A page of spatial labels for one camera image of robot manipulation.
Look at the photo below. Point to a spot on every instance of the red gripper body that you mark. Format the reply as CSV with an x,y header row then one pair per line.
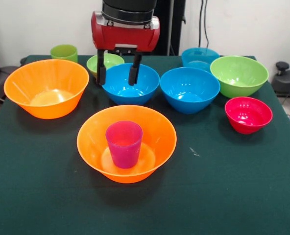
x,y
125,36

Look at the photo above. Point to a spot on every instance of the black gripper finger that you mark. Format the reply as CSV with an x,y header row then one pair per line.
x,y
134,71
101,71

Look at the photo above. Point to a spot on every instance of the blue plastic bowl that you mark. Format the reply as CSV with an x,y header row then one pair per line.
x,y
189,85
147,83

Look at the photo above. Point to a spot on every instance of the large orange plastic bowl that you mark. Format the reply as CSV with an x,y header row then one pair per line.
x,y
159,137
44,76

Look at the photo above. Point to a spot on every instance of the purple plastic cup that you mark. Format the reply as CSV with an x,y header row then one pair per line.
x,y
124,147

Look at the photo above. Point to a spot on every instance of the small green plastic bowl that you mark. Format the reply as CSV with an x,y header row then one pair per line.
x,y
113,61

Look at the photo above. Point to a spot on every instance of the green plastic cup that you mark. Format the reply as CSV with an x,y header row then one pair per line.
x,y
64,54

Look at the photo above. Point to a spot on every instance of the small translucent blue bowl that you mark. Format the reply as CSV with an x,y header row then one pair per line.
x,y
200,57

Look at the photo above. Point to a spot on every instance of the large green plastic bowl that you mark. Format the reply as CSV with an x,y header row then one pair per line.
x,y
238,71

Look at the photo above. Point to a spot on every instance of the small pink plastic bowl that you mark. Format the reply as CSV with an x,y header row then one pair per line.
x,y
248,112

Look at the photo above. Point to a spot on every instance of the dark green table cloth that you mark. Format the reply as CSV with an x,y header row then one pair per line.
x,y
218,195

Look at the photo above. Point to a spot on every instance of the black stand base with knob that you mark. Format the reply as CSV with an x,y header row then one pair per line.
x,y
289,80

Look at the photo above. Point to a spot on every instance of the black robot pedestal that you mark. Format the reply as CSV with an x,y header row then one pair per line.
x,y
164,24

